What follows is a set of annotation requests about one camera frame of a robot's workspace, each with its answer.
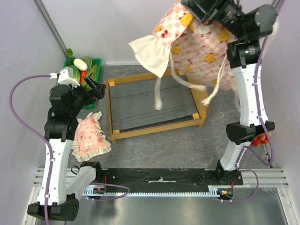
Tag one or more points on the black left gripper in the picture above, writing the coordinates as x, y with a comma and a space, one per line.
96, 93

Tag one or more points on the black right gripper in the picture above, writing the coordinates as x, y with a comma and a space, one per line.
202, 11

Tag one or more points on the pink checkered duck mattress cover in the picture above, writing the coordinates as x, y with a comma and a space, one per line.
195, 53

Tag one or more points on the wooden pet bed frame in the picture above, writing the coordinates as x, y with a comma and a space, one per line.
198, 118

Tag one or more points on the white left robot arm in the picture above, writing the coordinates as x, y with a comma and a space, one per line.
58, 201

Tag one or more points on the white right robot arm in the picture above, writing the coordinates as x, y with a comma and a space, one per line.
245, 57

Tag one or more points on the grey fabric bed sling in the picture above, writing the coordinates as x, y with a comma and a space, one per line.
133, 104

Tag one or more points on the orange toy carrot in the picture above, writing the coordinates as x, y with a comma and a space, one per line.
82, 75

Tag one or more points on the green toy bok choy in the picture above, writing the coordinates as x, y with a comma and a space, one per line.
76, 72

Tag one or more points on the green toy leafy vegetable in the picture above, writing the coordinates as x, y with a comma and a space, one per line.
92, 68

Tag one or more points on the white toy radish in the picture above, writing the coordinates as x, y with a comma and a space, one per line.
80, 64

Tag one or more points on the green plastic crate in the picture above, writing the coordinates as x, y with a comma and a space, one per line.
69, 62

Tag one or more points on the pink frilled pillow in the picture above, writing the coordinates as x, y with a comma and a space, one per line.
90, 140

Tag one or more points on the red toy cherry bunch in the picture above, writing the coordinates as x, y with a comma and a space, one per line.
259, 140

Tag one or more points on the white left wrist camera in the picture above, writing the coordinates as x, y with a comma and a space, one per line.
65, 76

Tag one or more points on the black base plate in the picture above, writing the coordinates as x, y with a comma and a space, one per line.
168, 180

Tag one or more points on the grey slotted cable duct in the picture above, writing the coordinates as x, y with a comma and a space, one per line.
211, 192

